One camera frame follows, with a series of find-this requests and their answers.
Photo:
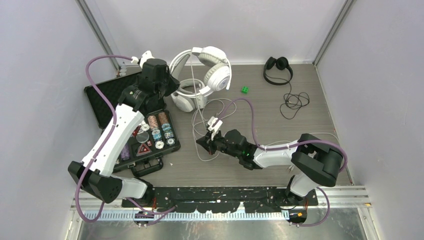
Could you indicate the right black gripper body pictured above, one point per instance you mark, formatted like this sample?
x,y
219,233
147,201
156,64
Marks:
x,y
220,143

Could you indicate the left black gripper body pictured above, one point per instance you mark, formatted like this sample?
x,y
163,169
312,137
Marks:
x,y
167,87

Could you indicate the white round gaming headphones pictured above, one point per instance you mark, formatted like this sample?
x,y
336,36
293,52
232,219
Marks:
x,y
216,65

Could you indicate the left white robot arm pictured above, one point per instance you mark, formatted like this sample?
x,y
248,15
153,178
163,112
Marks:
x,y
94,173

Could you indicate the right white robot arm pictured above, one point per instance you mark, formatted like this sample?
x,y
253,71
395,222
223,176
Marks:
x,y
319,161

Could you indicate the white grey angular headphones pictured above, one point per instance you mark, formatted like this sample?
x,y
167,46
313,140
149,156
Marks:
x,y
188,98

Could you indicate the black small headphones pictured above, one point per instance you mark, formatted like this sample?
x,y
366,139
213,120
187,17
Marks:
x,y
290,100

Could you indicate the green toy brick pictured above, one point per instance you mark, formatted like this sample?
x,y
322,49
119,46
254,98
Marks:
x,y
244,90

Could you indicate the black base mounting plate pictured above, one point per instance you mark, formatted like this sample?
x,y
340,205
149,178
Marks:
x,y
254,199

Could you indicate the black poker chip case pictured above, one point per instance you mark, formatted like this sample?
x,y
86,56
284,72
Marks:
x,y
143,152

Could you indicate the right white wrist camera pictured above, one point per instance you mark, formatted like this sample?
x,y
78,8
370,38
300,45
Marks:
x,y
213,126

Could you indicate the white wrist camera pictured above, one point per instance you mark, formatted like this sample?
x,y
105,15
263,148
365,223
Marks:
x,y
139,61
213,126

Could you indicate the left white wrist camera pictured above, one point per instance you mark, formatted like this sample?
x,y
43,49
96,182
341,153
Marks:
x,y
139,61

